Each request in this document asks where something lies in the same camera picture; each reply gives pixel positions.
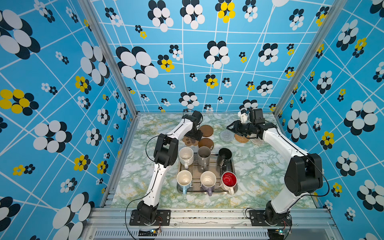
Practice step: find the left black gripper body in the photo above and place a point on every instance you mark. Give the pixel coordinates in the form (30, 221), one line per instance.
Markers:
(195, 134)

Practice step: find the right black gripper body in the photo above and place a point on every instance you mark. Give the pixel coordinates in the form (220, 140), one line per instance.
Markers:
(243, 129)

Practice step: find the clear glass patterned coaster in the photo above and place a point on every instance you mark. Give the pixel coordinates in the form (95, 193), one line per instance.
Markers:
(257, 141)

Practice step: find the round brown coaster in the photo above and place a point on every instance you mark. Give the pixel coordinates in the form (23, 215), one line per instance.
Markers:
(206, 130)
(206, 142)

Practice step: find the woven rattan coaster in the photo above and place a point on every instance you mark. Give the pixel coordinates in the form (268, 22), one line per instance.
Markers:
(241, 139)

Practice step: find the paw print wooden coaster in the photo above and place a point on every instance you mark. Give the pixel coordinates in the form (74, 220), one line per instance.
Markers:
(190, 142)

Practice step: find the round brown coaster front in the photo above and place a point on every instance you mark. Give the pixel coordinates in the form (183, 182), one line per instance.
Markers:
(206, 142)

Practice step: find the grey silicone round coaster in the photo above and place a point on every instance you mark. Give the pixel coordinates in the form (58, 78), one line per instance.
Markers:
(227, 136)

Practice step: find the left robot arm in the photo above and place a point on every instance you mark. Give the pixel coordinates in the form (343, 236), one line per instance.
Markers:
(164, 156)

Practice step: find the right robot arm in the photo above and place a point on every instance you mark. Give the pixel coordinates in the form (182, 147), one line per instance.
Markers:
(304, 173)

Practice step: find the grey metallic mug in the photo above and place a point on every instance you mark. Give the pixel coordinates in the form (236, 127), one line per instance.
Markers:
(204, 155)

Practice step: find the white speckled mug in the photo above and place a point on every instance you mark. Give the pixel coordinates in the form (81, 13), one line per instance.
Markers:
(186, 157)

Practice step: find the black mug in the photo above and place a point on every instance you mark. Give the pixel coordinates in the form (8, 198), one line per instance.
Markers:
(224, 160)

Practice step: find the metal serving tray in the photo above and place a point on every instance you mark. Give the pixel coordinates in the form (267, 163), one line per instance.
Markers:
(196, 172)

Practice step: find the red interior white mug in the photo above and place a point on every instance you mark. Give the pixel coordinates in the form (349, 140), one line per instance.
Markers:
(229, 182)

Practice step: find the white mug blue handle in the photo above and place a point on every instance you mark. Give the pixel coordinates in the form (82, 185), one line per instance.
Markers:
(184, 180)

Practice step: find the white mug purple handle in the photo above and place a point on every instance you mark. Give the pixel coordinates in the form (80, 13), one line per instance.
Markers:
(208, 181)

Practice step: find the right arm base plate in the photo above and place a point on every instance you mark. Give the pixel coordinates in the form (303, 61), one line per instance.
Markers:
(260, 218)

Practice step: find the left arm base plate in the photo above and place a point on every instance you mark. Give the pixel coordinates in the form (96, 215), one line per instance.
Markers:
(158, 218)

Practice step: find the aluminium front frame rail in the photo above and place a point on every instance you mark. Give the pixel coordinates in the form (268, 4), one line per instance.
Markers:
(212, 224)

